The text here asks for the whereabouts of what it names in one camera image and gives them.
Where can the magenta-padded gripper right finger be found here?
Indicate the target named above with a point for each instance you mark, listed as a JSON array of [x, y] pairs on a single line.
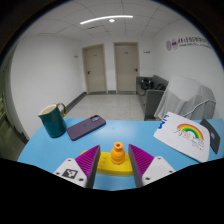
[[156, 170]]

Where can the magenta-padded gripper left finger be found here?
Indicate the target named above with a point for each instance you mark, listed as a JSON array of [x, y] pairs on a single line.
[[71, 171]]

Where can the orange charger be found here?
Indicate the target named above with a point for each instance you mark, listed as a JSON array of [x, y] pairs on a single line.
[[118, 155]]

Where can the white rainbow-print mouse pad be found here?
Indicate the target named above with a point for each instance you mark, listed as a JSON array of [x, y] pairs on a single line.
[[180, 143]]

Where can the purple smartphone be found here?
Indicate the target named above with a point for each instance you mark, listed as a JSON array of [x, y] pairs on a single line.
[[85, 127]]

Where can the teal mug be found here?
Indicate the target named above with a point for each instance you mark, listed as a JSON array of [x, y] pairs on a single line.
[[53, 123]]

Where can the black notebook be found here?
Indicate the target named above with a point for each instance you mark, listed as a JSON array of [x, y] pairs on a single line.
[[213, 135]]

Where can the grey sofa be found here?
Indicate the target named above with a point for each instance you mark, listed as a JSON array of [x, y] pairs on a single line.
[[151, 103]]

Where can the grey cloth-covered furniture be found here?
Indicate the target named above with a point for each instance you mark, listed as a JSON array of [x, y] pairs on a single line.
[[186, 96]]

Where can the beige door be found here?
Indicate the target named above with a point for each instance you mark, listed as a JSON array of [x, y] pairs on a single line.
[[126, 68], [95, 70]]

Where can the small round ceiling light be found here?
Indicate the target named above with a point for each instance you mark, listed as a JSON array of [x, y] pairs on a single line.
[[112, 20]]

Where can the long ceiling light strip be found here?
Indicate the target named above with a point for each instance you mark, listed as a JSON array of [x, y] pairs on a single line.
[[103, 18]]

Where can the purple wall sign lettering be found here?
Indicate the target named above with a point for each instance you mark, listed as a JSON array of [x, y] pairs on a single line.
[[186, 42]]

